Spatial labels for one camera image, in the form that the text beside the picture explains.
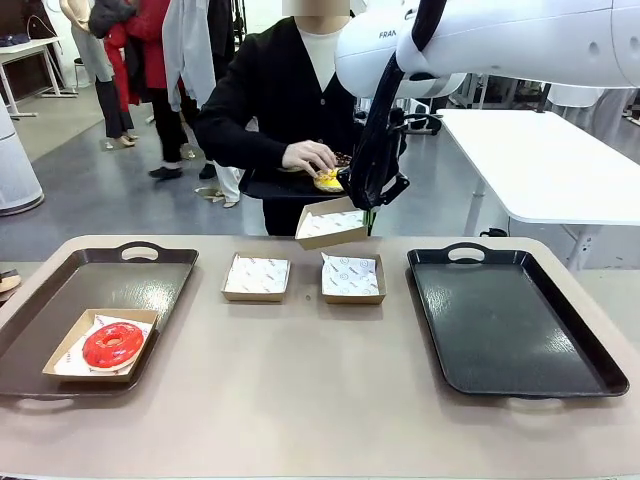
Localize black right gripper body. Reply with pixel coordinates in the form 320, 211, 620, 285
349, 124, 406, 211

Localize yellow topped donut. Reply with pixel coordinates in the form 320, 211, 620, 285
313, 168, 346, 194

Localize white printed paper liner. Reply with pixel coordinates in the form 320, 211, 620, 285
305, 209, 366, 239
224, 255, 290, 294
321, 252, 380, 297
53, 313, 155, 377

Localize brown cardboard food box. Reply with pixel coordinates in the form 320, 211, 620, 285
294, 196, 371, 251
41, 308, 159, 384
221, 252, 292, 304
320, 252, 387, 305

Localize black tray with donuts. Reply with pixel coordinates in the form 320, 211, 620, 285
238, 167, 361, 202

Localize red glazed donut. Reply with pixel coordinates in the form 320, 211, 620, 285
82, 322, 145, 371

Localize person's right forearm black sleeve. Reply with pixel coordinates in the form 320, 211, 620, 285
193, 112, 291, 162

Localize black plastic serving tray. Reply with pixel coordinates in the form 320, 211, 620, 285
406, 242, 630, 400

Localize brown plastic serving tray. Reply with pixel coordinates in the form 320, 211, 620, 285
0, 241, 200, 401

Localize person's right hand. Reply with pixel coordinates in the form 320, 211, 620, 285
281, 139, 338, 177

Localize white trousers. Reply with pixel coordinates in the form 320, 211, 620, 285
213, 159, 245, 209

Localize person in black cardigan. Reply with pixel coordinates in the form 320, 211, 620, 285
193, 0, 362, 237

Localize large white table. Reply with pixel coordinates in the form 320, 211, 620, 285
435, 108, 640, 271

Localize hanging black garment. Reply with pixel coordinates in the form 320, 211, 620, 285
207, 0, 251, 84

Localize hanging light grey shirt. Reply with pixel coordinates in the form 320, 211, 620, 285
162, 0, 217, 114

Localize mannequin in red coat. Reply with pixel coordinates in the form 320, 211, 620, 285
102, 0, 189, 180

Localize white cylindrical appliance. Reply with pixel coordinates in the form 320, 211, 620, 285
0, 94, 45, 217

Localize small white desk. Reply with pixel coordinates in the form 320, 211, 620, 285
0, 36, 79, 121

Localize black sleeved arm cable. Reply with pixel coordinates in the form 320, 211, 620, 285
367, 0, 449, 151

